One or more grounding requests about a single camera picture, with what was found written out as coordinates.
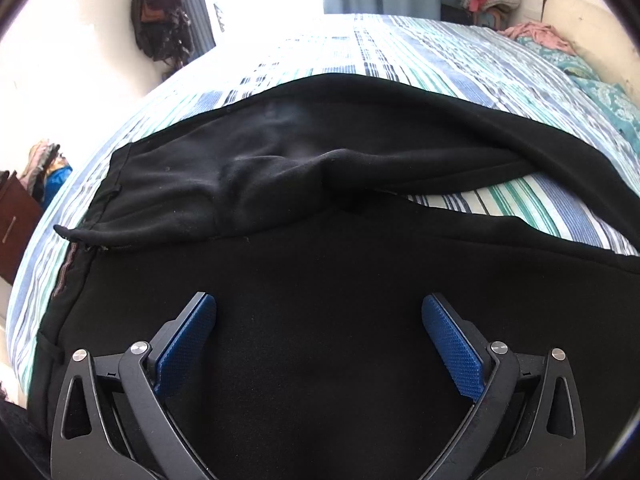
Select black pants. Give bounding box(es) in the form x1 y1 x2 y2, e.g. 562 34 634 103
27 75 639 479

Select brown wooden cabinet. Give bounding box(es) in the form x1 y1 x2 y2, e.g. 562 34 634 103
0 171 42 284

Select clothes pile with blue item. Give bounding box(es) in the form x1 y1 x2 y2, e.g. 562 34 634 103
18 141 73 210

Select teal floral pillow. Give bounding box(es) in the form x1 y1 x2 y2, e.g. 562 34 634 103
570 76 640 154
516 37 600 81

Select striped blue green bedsheet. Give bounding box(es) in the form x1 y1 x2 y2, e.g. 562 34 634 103
6 14 639 389

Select pink cloth on bed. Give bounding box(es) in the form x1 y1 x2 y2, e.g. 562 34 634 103
500 22 576 55

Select hanging dark bags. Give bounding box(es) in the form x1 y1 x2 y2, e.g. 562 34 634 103
130 0 194 76

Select pile of colourful clothes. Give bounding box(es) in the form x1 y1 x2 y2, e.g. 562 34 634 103
458 0 522 30

